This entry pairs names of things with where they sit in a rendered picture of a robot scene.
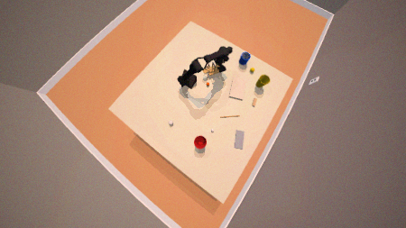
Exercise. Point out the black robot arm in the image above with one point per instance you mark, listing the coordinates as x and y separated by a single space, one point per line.
195 66

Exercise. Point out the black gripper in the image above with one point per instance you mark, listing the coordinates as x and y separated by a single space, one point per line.
221 68

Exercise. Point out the blue cup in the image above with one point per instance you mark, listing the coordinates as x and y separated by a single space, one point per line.
245 56

